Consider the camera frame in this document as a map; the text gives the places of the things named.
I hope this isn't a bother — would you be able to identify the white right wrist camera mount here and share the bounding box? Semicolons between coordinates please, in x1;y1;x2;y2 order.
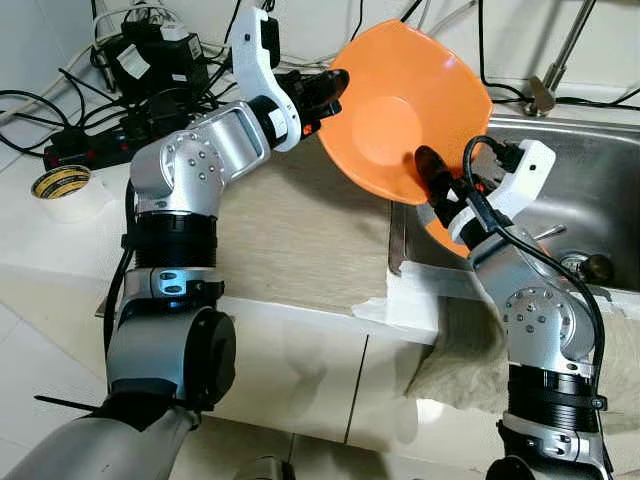
448;140;557;246

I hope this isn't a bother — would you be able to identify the orange plastic plate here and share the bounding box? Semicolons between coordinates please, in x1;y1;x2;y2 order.
425;222;471;259

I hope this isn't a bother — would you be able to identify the steel sink faucet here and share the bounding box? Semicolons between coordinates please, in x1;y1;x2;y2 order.
530;0;598;116

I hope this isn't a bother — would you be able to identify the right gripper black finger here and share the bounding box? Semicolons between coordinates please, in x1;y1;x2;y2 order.
414;146;456;206

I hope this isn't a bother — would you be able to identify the steel sink drain strainer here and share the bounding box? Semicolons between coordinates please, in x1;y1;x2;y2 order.
560;252;613;283

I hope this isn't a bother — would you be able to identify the white tape roll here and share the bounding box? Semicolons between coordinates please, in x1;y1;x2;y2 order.
30;165;111;223

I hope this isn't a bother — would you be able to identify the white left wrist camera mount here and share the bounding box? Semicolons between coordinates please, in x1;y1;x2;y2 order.
230;8;303;153

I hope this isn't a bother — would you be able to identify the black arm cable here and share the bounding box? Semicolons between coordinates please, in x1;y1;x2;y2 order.
462;135;606;401
100;180;141;351

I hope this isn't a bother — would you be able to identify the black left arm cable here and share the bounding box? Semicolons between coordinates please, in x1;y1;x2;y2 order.
100;180;141;351

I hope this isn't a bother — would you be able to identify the black power strip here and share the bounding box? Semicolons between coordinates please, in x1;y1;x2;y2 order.
42;115;166;169

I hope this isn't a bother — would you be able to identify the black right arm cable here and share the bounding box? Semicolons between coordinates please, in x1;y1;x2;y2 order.
462;135;606;401

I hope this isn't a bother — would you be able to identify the stainless steel sink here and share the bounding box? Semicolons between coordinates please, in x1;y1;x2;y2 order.
388;115;640;293

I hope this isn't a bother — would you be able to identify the orange plastic bowl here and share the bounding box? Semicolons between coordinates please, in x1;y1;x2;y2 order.
317;20;494;206

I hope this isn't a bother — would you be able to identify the black charger device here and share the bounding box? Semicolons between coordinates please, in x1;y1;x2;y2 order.
100;10;213;106

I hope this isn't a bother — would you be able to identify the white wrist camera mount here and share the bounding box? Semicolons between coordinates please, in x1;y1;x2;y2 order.
448;140;557;246
230;8;303;153

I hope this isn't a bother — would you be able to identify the beige hanging towel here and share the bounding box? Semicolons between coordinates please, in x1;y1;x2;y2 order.
405;300;640;426

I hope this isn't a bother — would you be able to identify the cream kitchen cabinet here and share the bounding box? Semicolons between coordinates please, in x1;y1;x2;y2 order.
0;270;640;461

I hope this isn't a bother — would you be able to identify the beige counter mat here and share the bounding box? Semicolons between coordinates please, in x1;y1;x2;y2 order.
210;135;401;306

